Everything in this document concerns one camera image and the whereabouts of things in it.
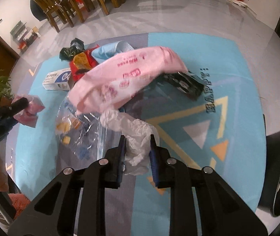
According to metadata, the clear zip plastic bag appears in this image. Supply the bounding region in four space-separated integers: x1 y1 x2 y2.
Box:
55 98 104 170

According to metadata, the light blue patterned rug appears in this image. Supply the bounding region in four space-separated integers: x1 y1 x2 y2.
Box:
7 33 266 210

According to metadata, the red yellow snack wrapper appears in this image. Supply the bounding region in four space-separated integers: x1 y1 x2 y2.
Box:
69 45 100 82

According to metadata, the dark green foil packet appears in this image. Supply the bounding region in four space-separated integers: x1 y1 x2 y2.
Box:
158 71 206 101

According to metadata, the pink printed plastic bag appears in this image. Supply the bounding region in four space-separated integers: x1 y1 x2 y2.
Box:
68 46 188 114

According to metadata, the wooden dining chair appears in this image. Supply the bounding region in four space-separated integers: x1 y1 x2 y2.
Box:
32 0 74 32

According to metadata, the orange fluffy mat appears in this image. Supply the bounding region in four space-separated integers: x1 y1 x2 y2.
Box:
9 193 30 219

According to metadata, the white paper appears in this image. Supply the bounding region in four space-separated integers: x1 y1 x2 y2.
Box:
100 109 160 176

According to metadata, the crumpled black green wrapper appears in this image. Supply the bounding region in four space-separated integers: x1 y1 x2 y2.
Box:
59 38 85 62

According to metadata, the white blue medicine box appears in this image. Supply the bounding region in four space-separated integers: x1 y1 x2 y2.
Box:
42 68 73 91

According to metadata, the light blue face mask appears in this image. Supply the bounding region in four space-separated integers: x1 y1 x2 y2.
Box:
91 41 134 63

